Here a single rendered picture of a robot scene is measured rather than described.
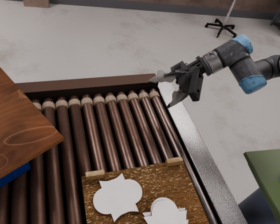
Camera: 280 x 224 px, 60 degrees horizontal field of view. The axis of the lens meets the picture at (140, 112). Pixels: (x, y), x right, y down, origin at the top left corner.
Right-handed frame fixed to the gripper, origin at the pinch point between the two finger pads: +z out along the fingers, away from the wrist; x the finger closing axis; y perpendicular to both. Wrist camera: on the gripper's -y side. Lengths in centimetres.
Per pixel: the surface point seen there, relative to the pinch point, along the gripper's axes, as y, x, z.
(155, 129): -2.2, -11.8, 7.8
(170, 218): -38.1, -9.6, 10.5
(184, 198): -30.9, -16.2, 6.6
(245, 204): -20, -63, -8
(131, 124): 0.0, -5.6, 14.6
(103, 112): 6.1, 1.8, 22.5
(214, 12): 297, -143, -102
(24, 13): 259, 12, 119
